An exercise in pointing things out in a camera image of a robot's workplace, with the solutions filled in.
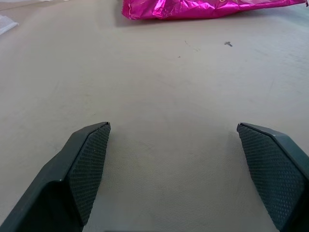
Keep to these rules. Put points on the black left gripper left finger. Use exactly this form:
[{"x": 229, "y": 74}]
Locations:
[{"x": 72, "y": 174}]

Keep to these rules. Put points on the clear plastic wrapper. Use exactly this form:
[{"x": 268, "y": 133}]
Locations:
[{"x": 6, "y": 24}]

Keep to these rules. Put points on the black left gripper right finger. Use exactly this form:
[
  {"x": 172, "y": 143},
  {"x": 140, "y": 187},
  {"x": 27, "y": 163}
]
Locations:
[{"x": 277, "y": 169}]

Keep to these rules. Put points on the magenta foil snack bag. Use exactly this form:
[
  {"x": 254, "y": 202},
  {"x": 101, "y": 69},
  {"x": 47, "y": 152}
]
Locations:
[{"x": 205, "y": 8}]

